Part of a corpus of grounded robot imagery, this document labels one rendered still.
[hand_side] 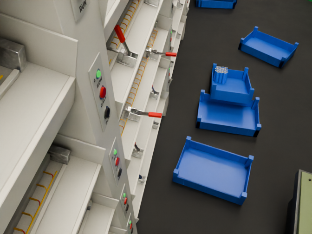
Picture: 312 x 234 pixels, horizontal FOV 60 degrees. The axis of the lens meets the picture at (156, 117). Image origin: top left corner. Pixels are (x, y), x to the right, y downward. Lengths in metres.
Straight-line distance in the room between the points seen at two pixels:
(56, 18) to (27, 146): 0.12
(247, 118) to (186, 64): 0.52
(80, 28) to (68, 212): 0.25
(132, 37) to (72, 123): 0.35
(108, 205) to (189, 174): 0.67
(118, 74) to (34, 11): 0.33
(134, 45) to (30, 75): 0.39
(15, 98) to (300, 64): 1.79
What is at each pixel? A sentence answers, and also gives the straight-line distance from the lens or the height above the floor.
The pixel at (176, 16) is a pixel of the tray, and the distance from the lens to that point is 1.54.
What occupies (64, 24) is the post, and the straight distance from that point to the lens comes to 0.28.
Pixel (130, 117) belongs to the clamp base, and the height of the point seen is 0.52.
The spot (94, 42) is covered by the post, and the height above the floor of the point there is 0.88.
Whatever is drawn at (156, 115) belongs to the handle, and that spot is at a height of 0.54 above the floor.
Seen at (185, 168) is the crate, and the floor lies 0.00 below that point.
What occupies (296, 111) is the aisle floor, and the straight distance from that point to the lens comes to 1.62.
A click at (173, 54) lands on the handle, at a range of 0.90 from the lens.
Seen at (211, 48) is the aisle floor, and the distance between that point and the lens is 1.88.
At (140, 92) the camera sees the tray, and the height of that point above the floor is 0.51.
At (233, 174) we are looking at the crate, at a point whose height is 0.00.
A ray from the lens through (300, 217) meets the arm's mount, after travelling 1.02.
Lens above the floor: 1.08
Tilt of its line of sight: 50 degrees down
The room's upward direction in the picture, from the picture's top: straight up
